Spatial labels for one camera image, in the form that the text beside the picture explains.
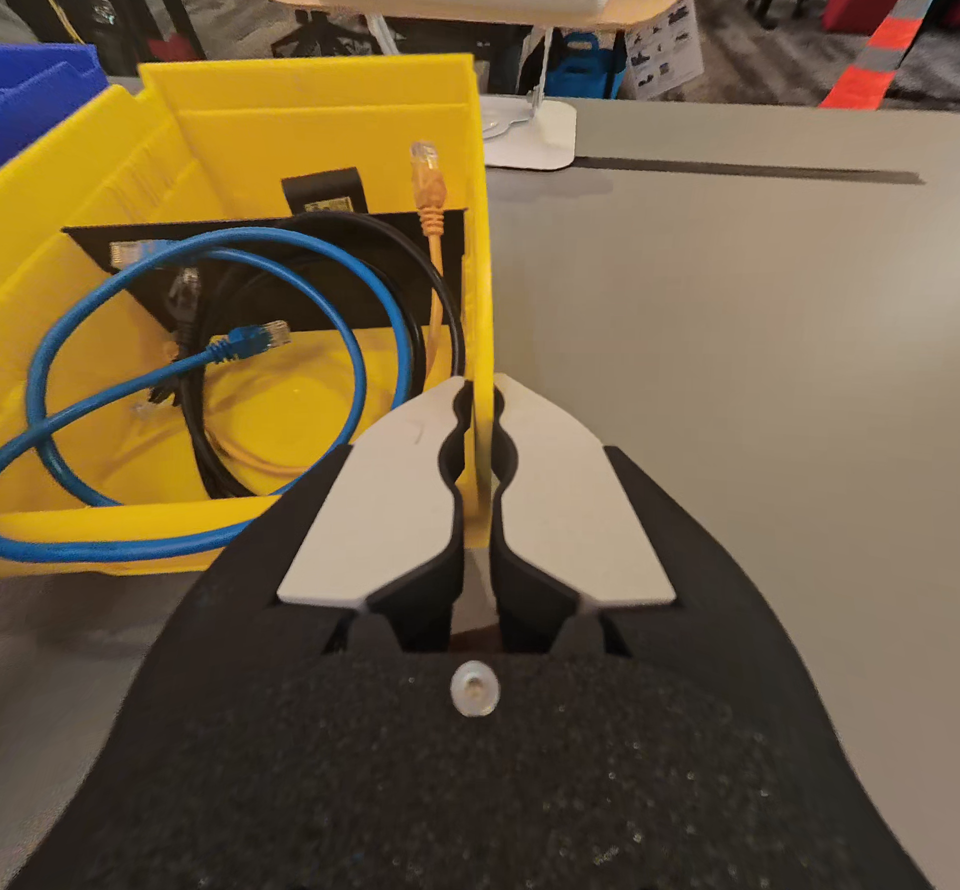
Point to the black bin divider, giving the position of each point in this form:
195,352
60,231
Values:
135,260

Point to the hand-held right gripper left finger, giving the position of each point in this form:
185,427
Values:
375,522

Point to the orange striped traffic cone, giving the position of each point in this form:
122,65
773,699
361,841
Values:
892,35

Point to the printed paper sheet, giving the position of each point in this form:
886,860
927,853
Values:
664,50

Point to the yellow plastic bin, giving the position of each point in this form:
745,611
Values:
315,132

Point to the red storage box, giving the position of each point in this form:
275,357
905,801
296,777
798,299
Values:
870,1

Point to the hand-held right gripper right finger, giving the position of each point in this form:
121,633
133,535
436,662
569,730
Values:
585,522

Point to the blue plastic bin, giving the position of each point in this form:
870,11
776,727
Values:
45,95

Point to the black ethernet adapter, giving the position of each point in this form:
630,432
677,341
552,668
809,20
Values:
322,189

